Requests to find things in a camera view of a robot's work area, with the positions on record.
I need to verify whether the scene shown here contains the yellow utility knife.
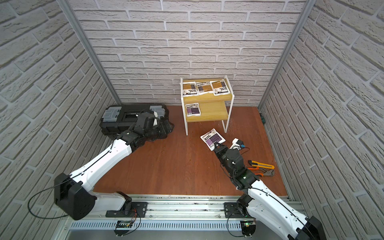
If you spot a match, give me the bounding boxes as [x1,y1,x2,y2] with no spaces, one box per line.
[248,160,275,170]

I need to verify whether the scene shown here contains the purple coffee bag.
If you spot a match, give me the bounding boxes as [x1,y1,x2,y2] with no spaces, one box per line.
[186,103,201,117]
[200,129,226,151]

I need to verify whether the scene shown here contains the left controller board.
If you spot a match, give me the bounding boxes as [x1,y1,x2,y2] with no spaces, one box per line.
[114,221,136,237]

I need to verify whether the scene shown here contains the controller board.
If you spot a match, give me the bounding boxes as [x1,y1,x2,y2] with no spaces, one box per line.
[240,221,257,237]
[114,221,136,237]

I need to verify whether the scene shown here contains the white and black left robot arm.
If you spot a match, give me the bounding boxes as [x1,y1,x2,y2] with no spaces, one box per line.
[52,106,175,220]

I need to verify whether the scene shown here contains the aluminium rail frame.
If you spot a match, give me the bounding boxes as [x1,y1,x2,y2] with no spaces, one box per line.
[53,195,300,240]

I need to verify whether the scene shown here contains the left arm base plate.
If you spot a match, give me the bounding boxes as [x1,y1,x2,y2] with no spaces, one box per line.
[106,202,148,218]

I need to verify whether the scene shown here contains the white frame wooden two-tier shelf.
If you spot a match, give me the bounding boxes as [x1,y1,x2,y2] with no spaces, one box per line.
[180,76,235,135]

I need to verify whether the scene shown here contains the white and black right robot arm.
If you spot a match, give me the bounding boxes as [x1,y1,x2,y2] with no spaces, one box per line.
[212,141,327,240]

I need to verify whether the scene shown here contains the green object at wall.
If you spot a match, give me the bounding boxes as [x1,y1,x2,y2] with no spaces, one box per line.
[260,113,266,125]

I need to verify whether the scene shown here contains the right controller board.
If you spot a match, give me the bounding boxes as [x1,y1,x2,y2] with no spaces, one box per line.
[240,221,257,237]

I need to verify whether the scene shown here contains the black plastic toolbox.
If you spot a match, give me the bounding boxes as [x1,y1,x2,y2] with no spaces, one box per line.
[100,104,169,140]

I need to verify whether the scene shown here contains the orange handled pliers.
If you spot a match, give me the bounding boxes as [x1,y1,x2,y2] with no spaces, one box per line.
[248,167,275,177]

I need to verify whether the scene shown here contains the yellow coffee bag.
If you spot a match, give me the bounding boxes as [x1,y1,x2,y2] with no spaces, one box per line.
[210,79,231,96]
[196,81,214,95]
[182,82,199,97]

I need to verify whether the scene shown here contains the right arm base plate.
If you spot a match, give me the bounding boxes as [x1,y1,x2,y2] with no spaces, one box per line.
[224,202,252,219]

